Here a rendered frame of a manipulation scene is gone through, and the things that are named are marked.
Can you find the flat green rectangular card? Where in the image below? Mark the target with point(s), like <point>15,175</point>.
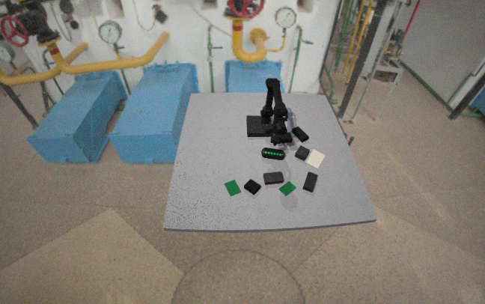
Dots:
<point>232,188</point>

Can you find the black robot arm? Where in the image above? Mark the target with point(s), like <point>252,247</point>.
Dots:
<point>273,86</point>

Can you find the cream flat square tile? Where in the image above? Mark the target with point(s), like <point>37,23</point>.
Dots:
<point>315,159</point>

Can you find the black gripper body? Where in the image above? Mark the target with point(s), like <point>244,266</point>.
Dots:
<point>275,139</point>

